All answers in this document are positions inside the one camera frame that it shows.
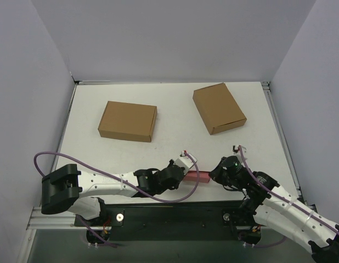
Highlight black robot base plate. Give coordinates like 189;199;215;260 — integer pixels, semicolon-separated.
75;201;262;243

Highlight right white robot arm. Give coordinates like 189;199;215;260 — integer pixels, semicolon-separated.
209;156;339;262

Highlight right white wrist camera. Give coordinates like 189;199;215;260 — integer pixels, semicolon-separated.
232;145;246;154

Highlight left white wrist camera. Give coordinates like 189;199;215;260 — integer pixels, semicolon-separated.
174;151;197;174

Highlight pink paper box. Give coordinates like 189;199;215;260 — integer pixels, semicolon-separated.
183;170;211;184

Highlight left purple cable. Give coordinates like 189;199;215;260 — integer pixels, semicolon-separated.
33;150;200;204

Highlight right brown cardboard box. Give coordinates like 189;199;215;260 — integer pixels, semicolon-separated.
193;83;247;135

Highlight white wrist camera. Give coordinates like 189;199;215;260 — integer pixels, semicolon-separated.
232;145;246;154
174;151;197;174

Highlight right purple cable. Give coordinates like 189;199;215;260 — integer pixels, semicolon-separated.
238;145;339;242

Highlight left brown cardboard box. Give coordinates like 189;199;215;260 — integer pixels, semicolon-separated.
98;101;157;142

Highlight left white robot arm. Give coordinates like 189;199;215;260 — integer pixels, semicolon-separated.
42;157;194;226

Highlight brown cardboard box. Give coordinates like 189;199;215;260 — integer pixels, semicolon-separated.
98;101;157;142
193;83;247;135

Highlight aluminium table frame rail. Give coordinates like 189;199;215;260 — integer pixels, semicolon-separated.
261;81;317;212

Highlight purple cable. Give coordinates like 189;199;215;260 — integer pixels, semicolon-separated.
238;145;339;242
33;150;200;204

